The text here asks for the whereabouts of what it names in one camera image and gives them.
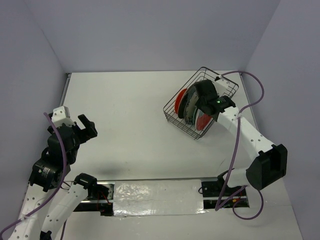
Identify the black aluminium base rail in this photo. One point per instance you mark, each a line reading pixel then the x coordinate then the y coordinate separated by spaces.
pixel 210 190

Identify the red and teal plate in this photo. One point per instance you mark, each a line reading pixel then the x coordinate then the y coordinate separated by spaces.
pixel 200 120

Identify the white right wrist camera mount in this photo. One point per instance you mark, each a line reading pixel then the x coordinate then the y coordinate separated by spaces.
pixel 221 86

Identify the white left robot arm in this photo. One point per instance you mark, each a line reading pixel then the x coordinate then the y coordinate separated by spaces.
pixel 36 221

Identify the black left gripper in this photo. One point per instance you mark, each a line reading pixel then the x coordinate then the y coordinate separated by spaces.
pixel 90 130

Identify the dark teal glazed plate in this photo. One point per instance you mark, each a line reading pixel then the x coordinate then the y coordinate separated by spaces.
pixel 190 91

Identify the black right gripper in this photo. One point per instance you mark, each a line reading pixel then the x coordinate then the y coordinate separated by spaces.
pixel 198 103

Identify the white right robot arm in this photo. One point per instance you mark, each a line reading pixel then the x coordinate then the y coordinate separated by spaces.
pixel 268 162

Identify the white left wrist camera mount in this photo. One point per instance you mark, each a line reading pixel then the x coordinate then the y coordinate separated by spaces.
pixel 61 116

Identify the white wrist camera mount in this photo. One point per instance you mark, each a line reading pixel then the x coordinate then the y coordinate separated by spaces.
pixel 221 86
pixel 61 116

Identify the silver foil tape sheet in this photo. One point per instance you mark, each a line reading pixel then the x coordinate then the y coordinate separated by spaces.
pixel 157 198

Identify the orange translucent plate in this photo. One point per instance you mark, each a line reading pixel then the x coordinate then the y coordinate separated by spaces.
pixel 178 100

